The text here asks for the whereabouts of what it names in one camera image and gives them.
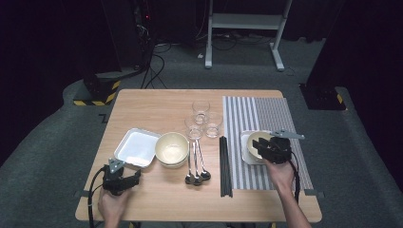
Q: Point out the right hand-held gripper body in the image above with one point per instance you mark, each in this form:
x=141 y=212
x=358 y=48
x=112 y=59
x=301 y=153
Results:
x=278 y=152

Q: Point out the white square plate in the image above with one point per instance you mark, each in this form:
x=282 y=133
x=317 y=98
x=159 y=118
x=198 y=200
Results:
x=138 y=147
x=244 y=153

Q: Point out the clear drinking glass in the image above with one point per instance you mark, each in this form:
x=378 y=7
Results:
x=194 y=134
x=201 y=117
x=214 y=131

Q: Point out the bundle of black chopsticks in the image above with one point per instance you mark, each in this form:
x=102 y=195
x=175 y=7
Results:
x=225 y=167

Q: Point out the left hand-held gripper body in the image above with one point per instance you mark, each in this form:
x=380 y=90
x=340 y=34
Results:
x=114 y=183

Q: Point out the brown white striped placemat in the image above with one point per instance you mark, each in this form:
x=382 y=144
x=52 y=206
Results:
x=272 y=110

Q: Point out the small white floor object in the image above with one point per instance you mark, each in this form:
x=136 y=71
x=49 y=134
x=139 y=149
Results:
x=200 y=56

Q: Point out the person's left hand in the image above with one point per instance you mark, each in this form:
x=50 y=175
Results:
x=112 y=205

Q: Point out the white metal stand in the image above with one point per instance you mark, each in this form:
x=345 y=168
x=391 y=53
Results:
x=247 y=21

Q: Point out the black stand yellow-striped base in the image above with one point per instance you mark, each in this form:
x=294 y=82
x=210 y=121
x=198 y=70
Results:
x=95 y=91
x=320 y=98

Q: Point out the dark curtain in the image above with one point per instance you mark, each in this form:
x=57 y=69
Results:
x=377 y=47
x=31 y=63

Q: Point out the dark equipment rack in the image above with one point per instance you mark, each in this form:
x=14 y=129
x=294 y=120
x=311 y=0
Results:
x=142 y=31

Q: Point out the person's right hand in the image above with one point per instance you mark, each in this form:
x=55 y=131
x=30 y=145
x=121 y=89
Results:
x=282 y=175

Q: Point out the grey tape strip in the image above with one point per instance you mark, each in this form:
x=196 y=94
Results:
x=313 y=192
x=81 y=193

